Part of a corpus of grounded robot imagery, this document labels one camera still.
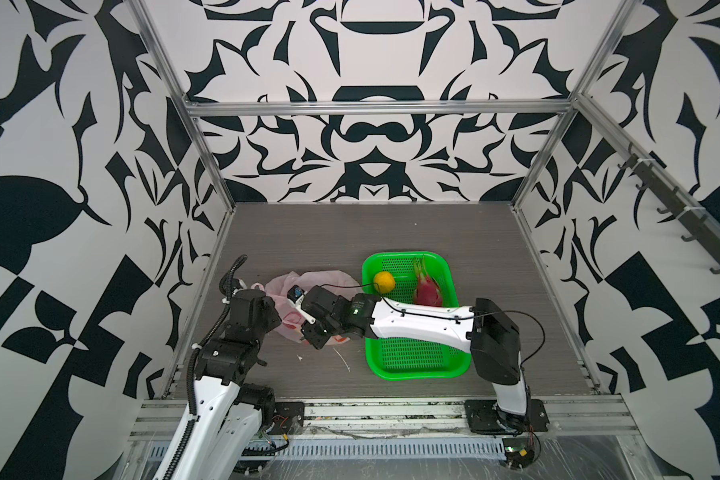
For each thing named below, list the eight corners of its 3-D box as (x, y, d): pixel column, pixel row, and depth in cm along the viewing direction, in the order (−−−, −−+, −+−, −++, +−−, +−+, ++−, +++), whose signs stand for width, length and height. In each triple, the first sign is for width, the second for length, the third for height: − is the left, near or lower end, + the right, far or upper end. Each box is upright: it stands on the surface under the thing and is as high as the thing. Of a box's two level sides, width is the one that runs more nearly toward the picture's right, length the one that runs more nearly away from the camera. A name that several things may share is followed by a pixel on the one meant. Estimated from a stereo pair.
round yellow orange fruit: (374, 294, 97) (375, 286, 93) (374, 280, 100) (374, 271, 96) (393, 294, 97) (395, 286, 93) (392, 280, 100) (393, 271, 96)
